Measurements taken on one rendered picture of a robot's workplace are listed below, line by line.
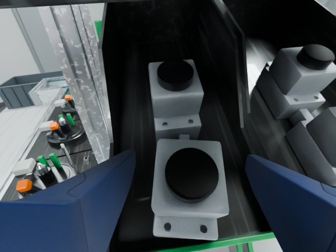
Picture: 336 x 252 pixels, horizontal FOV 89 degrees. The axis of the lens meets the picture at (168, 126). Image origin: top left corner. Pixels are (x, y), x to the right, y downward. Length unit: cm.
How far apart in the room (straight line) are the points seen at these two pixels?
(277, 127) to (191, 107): 13
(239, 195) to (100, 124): 15
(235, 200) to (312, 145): 9
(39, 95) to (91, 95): 130
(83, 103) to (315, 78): 23
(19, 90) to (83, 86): 210
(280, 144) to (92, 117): 21
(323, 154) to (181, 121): 13
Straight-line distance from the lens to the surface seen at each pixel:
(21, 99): 231
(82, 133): 72
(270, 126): 24
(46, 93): 145
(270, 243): 36
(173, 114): 16
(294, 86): 23
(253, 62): 32
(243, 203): 18
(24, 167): 67
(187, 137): 16
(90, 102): 18
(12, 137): 118
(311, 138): 21
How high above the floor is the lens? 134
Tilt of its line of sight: 33 degrees down
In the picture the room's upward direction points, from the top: 4 degrees counter-clockwise
